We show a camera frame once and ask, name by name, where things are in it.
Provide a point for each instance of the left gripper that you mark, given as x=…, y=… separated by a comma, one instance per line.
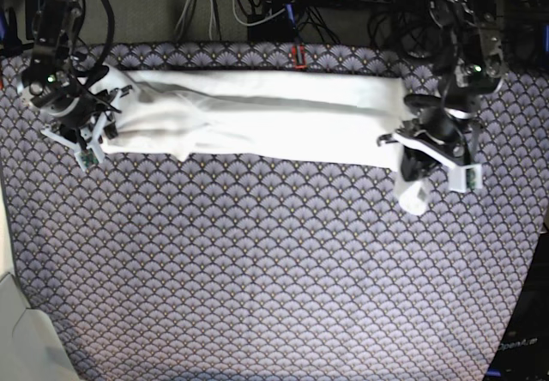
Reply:
x=442, y=132

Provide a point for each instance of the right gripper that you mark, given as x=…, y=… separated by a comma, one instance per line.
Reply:
x=80, y=115

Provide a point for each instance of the white printed T-shirt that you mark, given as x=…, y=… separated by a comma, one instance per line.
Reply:
x=286, y=115

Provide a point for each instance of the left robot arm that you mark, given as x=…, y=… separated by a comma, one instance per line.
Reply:
x=471, y=60

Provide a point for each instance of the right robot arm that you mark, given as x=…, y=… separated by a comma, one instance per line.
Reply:
x=54, y=51

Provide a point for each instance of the red black table clamp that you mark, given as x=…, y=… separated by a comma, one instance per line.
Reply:
x=298, y=54

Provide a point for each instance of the patterned fan-print tablecloth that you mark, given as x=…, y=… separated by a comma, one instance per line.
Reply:
x=242, y=267

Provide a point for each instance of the black power adapter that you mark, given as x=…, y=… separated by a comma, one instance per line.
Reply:
x=277, y=30

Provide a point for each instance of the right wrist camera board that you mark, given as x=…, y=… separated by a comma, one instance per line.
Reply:
x=88, y=158

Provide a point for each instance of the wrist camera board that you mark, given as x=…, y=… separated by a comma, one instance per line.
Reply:
x=88, y=158
x=465, y=178

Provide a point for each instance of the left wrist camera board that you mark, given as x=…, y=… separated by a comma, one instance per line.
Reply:
x=465, y=178

